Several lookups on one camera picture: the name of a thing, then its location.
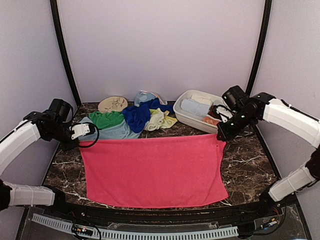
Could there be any light blue dotted towel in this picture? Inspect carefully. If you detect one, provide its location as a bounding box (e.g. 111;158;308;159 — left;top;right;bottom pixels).
133;90;168;107

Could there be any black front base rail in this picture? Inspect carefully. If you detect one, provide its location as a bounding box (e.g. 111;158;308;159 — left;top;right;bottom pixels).
44;200;277;226

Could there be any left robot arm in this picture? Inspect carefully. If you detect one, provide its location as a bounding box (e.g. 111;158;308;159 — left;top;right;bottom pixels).
0;111;78;218

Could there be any beige bird-painted plate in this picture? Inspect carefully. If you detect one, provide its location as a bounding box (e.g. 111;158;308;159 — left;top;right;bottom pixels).
98;96;128;114

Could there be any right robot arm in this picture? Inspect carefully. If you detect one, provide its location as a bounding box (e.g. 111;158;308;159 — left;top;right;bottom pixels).
217;86;320;217

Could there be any black right frame post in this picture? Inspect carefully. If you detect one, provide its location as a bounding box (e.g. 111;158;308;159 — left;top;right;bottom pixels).
245;0;273;96

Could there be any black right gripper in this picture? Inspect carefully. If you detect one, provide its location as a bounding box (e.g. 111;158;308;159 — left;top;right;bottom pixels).
217;109;256;141

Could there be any royal blue towel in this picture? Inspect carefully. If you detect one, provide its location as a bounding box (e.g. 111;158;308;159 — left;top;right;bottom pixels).
121;98;174;134

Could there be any pink towel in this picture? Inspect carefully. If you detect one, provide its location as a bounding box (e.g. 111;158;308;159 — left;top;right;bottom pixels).
80;134;229;209

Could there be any grey-blue towel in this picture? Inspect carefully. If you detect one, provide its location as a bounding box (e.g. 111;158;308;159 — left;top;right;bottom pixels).
78;117;141;141

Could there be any large pale blue towel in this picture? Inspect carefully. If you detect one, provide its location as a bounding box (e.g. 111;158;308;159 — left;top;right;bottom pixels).
180;98;210;118

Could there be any brown rolled towel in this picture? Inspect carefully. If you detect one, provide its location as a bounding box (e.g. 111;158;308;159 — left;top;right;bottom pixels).
207;105;221;119

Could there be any white rolled towel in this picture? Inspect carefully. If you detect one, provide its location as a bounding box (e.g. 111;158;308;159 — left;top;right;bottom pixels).
191;94;213;106

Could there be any orange patterned rolled towel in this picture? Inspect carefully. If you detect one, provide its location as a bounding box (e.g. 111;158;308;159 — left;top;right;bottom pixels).
202;116;220;126

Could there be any black left frame post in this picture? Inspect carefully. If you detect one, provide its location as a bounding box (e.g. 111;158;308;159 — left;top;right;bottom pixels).
49;0;82;107

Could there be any black frame post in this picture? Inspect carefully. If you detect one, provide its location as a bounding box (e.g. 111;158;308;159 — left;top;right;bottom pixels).
49;0;82;107
245;0;273;96

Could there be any white slotted cable duct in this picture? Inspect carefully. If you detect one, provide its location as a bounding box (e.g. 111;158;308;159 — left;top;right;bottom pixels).
31;213;239;240

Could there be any pale green rolled towel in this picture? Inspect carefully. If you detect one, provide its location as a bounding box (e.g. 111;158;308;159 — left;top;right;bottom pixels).
212;98;227;107

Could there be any white plastic basin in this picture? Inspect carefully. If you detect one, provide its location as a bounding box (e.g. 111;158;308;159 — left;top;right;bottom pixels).
173;90;222;134

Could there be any pale yellow patterned towel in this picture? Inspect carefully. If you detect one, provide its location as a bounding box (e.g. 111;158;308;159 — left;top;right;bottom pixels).
144;108;178;132

